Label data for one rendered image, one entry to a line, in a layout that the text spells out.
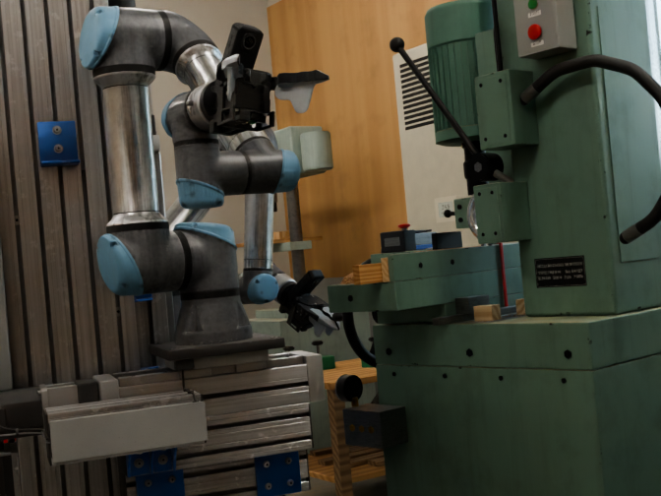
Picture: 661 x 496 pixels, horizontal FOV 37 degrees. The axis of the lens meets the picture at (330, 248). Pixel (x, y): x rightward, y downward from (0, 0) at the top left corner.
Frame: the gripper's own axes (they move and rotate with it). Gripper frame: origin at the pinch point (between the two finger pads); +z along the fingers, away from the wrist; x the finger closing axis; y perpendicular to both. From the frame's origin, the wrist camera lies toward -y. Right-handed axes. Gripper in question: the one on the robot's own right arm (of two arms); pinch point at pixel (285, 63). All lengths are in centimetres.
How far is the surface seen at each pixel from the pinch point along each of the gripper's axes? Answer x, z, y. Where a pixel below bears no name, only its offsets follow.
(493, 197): -66, -28, 10
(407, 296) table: -55, -42, 30
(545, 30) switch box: -66, -15, -21
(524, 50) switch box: -66, -20, -19
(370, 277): -48, -45, 26
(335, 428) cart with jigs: -126, -173, 71
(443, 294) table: -66, -44, 29
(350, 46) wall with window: -201, -279, -105
